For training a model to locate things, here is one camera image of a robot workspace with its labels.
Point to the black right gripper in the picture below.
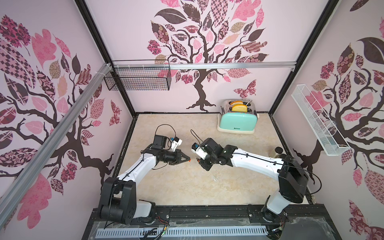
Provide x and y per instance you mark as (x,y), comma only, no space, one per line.
(204,159)

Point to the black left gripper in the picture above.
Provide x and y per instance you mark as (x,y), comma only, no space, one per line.
(177,154)

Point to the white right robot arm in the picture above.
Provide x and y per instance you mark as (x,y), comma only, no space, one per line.
(292,178)

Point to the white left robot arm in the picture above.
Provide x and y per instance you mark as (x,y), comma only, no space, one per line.
(119,203)

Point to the mint green toaster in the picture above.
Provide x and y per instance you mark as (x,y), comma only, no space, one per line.
(236,122)

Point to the bread slice in toaster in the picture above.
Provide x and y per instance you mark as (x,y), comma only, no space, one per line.
(238,106)

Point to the glass spice jar far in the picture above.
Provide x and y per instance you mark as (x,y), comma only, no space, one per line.
(276,152)

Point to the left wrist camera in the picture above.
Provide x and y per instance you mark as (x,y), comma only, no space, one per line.
(175,143)

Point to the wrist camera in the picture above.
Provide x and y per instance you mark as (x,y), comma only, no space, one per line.
(175,143)
(197,149)

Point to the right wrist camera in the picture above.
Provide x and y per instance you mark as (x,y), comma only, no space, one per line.
(197,149)

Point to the white slotted cable duct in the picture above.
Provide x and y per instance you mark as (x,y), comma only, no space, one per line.
(180,232)

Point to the black wire basket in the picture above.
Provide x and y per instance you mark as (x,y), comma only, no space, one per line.
(139,75)

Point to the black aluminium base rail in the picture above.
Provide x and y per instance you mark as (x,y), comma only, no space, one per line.
(296,222)

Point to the white wire shelf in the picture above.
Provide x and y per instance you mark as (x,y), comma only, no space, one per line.
(324,128)

